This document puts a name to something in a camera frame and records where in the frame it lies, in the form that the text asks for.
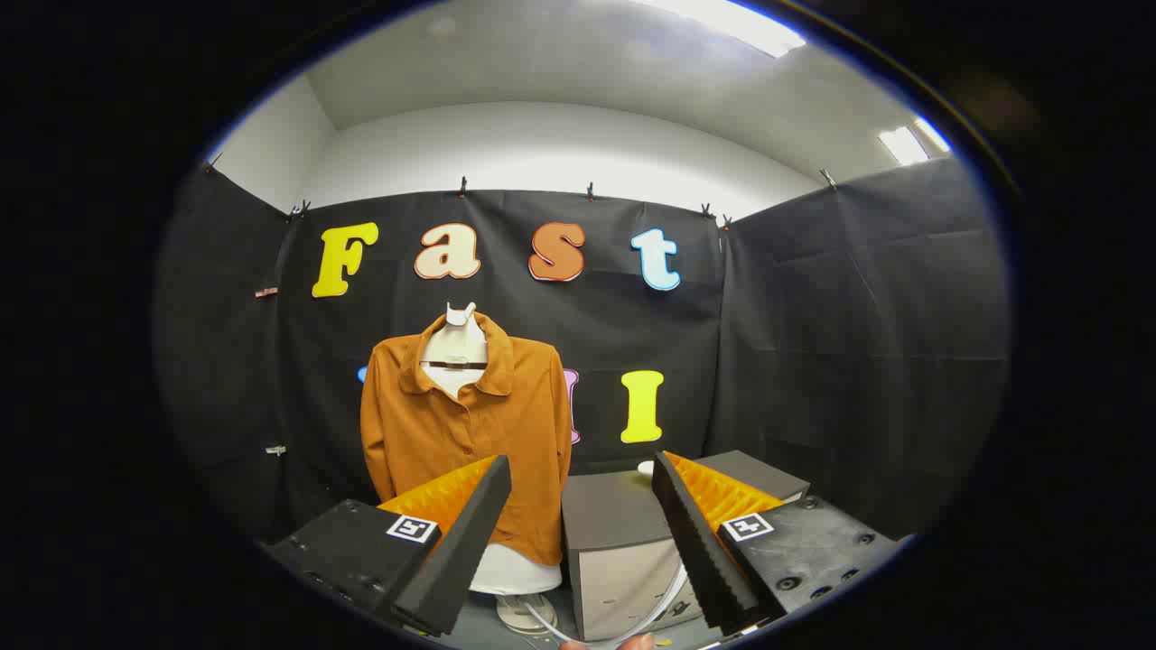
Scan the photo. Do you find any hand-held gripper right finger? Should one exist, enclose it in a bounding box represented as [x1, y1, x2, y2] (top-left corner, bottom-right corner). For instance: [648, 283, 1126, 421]
[650, 450, 904, 637]

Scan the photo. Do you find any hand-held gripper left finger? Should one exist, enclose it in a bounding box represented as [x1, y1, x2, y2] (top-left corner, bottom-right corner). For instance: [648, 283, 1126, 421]
[265, 454, 513, 638]

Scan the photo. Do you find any orange button-up shirt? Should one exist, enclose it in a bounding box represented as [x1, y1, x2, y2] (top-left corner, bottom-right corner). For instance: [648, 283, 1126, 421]
[359, 311, 573, 567]

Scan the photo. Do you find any grey drawer cabinet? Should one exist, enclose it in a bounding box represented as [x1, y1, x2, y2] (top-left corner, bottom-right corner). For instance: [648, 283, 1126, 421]
[560, 450, 812, 642]

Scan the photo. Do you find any white mannequin torso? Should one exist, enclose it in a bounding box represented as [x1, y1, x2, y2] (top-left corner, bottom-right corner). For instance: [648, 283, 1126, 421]
[420, 302, 563, 636]

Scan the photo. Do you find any black backdrop cloth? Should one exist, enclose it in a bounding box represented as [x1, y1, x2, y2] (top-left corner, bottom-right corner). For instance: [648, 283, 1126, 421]
[154, 161, 1011, 561]

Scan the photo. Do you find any small ceiling light panel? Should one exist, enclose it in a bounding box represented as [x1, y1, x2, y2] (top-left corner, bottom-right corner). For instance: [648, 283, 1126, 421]
[879, 117, 952, 166]

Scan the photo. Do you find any long ceiling light panel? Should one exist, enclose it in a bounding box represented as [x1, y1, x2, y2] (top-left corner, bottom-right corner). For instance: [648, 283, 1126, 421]
[632, 0, 807, 58]

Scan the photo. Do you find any white steamer cable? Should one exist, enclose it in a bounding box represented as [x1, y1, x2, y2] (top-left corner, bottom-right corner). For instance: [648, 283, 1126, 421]
[522, 560, 689, 647]

